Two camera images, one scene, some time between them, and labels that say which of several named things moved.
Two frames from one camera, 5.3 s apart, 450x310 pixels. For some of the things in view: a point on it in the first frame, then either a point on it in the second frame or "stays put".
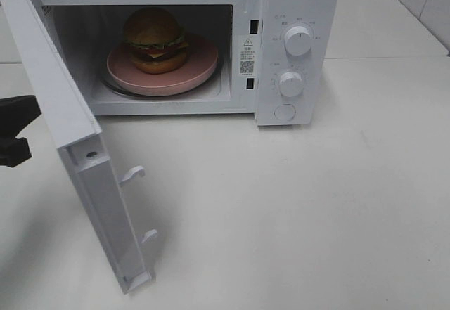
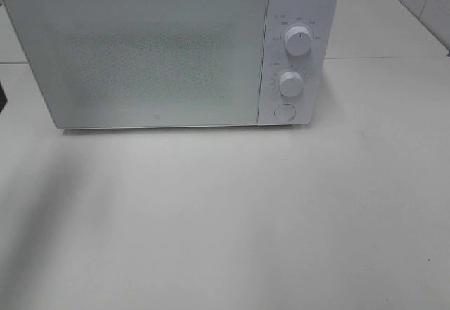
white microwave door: x=80 y=142 → x=145 y=58
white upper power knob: x=297 y=41 stays put
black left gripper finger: x=15 y=112 → x=3 y=98
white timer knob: x=291 y=84 stays put
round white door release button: x=285 y=112 stays put
